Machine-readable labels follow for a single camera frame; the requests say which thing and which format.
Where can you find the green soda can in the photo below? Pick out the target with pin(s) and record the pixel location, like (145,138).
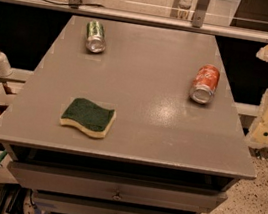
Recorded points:
(95,37)

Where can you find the orange soda can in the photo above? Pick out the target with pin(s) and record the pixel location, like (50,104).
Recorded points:
(204,84)

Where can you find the grey drawer cabinet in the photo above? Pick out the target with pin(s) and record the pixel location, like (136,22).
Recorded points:
(164,153)

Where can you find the top drawer knob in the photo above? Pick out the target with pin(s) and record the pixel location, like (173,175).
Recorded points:
(117,197)

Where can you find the green yellow sponge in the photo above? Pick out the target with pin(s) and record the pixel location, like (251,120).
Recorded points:
(88,117)

